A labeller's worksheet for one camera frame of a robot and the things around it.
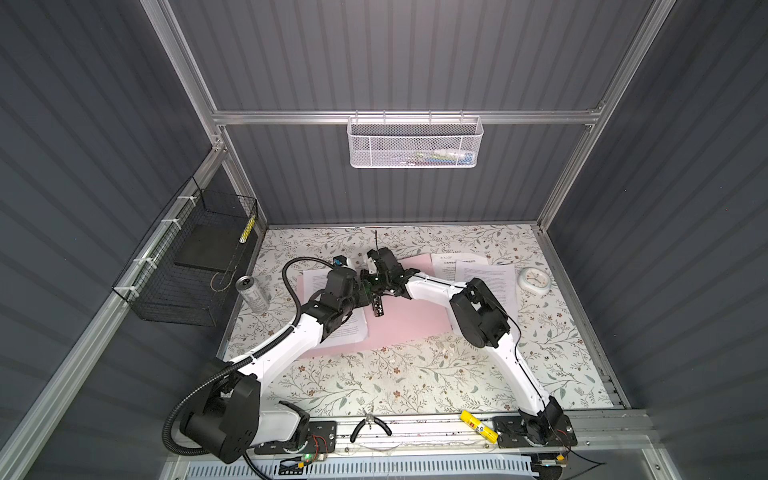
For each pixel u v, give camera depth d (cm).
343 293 66
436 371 84
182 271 72
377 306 97
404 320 94
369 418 77
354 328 92
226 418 41
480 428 73
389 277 83
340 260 77
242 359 45
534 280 102
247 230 81
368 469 77
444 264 108
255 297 89
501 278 103
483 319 63
